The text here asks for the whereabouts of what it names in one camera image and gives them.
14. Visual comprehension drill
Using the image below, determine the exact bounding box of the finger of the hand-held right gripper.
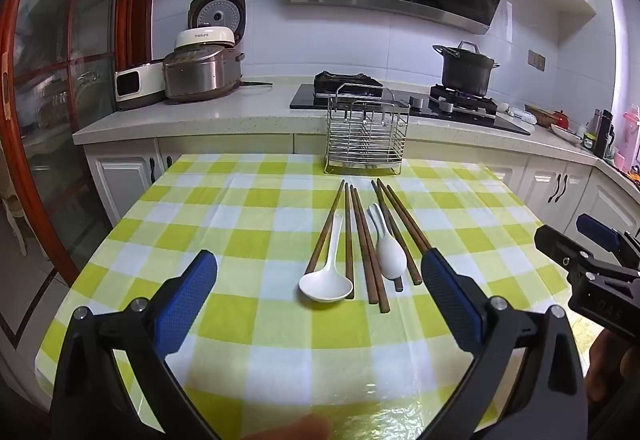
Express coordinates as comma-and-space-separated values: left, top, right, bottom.
575, 214, 626, 253
534, 225, 596, 273

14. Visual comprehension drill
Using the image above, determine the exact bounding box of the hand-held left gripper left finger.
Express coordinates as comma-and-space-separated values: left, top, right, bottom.
50, 249, 221, 440

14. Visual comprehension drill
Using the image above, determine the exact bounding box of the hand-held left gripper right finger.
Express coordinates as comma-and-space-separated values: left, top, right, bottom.
420, 247, 588, 440

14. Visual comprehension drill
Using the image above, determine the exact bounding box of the white ceramic spoon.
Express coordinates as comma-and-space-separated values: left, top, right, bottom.
299, 214, 355, 304
368, 203, 408, 279

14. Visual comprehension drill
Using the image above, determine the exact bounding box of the bunch of wooden chopsticks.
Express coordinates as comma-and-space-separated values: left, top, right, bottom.
305, 178, 432, 313

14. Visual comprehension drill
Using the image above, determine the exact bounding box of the metal wire utensil rack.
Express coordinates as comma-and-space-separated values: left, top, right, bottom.
324, 83, 412, 175

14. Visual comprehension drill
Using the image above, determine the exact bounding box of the person's right hand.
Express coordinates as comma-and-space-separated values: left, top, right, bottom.
586, 332, 640, 403

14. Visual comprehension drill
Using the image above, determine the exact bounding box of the person's left hand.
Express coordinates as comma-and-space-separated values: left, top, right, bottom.
235, 415, 331, 440

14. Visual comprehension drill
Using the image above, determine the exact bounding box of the dark thermos bottle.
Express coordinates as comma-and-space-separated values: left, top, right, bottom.
592, 108, 615, 158

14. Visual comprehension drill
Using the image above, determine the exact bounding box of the white plate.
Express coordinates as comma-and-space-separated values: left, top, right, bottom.
550, 124, 583, 143

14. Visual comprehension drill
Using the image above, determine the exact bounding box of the pink plastic rack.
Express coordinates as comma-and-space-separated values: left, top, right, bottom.
622, 107, 640, 171

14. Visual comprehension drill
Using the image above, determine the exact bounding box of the yellow checked tablecloth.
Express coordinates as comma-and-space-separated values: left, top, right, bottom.
37, 152, 591, 440

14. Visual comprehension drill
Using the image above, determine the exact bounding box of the wicker basket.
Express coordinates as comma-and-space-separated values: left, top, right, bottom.
525, 104, 556, 125

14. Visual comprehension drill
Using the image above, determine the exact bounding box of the black burner grate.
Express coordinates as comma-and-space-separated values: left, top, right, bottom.
313, 71, 383, 95
429, 84, 498, 115

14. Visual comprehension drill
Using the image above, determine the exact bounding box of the speckled stone countertop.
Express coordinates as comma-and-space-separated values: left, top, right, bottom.
72, 74, 640, 181

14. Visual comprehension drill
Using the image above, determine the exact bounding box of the black stock pot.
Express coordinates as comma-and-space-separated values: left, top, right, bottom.
432, 40, 501, 97

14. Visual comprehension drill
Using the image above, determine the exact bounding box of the small white kitchen appliance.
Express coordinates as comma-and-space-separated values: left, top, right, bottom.
114, 62, 168, 111

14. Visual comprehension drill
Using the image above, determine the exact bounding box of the black glass cooktop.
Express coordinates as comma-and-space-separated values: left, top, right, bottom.
290, 82, 532, 137

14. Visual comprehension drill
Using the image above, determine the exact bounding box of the white domed cooker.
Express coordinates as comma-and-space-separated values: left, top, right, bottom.
175, 27, 236, 53

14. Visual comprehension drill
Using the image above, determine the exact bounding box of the brown rice cooker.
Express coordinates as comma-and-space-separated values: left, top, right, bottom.
189, 0, 247, 90

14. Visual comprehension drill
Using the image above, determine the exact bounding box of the red wooden glass door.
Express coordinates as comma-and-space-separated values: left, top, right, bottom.
0, 0, 158, 301

